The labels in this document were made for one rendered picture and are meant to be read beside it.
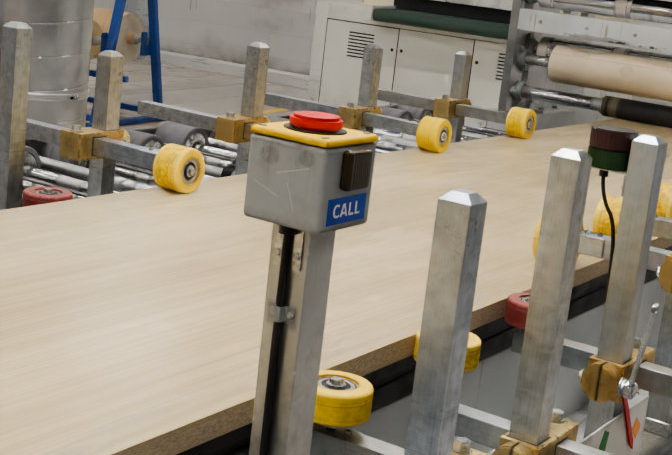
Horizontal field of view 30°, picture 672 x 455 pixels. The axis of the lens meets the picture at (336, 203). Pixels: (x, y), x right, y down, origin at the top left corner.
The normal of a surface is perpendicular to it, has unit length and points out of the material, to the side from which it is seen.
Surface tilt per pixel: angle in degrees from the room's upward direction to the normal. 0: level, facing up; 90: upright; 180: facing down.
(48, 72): 90
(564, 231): 90
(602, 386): 90
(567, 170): 90
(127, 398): 0
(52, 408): 0
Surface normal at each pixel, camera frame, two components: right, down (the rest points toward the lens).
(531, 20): -0.55, 0.11
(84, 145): 0.83, 0.21
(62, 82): 0.69, 0.22
